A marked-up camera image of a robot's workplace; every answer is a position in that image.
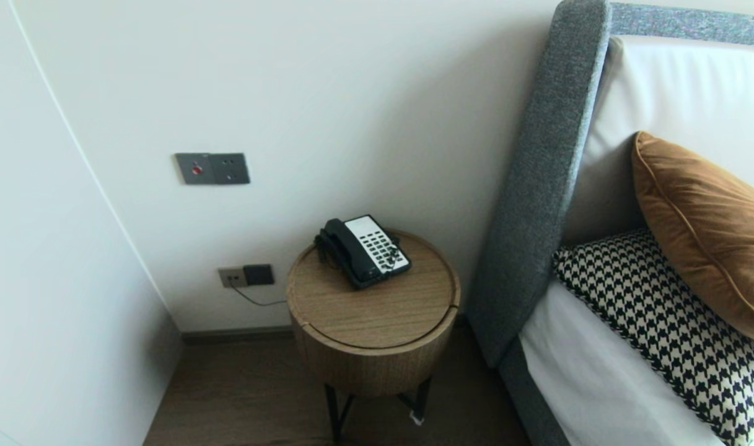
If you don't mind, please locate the black and white telephone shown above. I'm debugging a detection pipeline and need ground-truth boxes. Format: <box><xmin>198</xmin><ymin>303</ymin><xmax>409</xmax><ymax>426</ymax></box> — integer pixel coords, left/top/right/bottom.
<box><xmin>318</xmin><ymin>214</ymin><xmax>413</xmax><ymax>291</ymax></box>

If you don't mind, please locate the black telephone handset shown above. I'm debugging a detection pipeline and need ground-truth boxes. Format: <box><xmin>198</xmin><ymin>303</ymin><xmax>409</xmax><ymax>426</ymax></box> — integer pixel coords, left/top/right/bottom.
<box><xmin>323</xmin><ymin>219</ymin><xmax>384</xmax><ymax>282</ymax></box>

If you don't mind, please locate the dark grey power socket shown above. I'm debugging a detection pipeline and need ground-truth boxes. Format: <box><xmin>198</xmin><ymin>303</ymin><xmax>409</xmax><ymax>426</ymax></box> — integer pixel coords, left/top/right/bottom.
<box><xmin>243</xmin><ymin>264</ymin><xmax>275</xmax><ymax>286</ymax></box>

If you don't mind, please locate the brown skirting board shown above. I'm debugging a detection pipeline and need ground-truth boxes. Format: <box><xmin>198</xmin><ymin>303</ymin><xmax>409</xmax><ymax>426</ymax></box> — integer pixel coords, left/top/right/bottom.
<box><xmin>182</xmin><ymin>326</ymin><xmax>294</xmax><ymax>346</ymax></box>

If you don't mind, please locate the white bed sheet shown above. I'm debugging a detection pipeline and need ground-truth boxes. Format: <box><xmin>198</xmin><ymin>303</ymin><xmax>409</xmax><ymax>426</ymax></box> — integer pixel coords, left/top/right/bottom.
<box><xmin>518</xmin><ymin>279</ymin><xmax>749</xmax><ymax>446</ymax></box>

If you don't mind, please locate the black white houndstooth pillow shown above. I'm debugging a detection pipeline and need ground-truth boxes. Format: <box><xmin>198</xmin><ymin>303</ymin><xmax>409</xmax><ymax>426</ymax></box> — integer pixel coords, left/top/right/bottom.
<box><xmin>553</xmin><ymin>228</ymin><xmax>754</xmax><ymax>446</ymax></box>

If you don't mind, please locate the white padded headboard cushion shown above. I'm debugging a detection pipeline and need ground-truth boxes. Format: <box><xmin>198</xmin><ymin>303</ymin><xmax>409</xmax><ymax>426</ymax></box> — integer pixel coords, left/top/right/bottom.
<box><xmin>563</xmin><ymin>34</ymin><xmax>754</xmax><ymax>245</ymax></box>

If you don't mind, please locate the brown velvet pillow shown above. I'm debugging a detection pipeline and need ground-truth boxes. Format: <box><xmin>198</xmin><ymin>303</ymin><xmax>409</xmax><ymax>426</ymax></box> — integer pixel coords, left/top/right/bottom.
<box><xmin>631</xmin><ymin>131</ymin><xmax>754</xmax><ymax>346</ymax></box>

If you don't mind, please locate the thin black wall cable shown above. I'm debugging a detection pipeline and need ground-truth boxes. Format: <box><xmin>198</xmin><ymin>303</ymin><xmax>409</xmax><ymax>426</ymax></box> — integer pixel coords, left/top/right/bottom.
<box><xmin>230</xmin><ymin>282</ymin><xmax>289</xmax><ymax>308</ymax></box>

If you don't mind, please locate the grey wall outlet plate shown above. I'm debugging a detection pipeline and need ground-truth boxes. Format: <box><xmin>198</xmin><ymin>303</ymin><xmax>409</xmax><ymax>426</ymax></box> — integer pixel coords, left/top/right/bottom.
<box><xmin>213</xmin><ymin>153</ymin><xmax>251</xmax><ymax>185</ymax></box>

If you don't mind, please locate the grey switch plate red button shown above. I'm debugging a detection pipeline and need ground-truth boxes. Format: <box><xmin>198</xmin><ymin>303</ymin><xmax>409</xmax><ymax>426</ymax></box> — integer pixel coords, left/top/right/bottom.
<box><xmin>175</xmin><ymin>154</ymin><xmax>216</xmax><ymax>185</ymax></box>

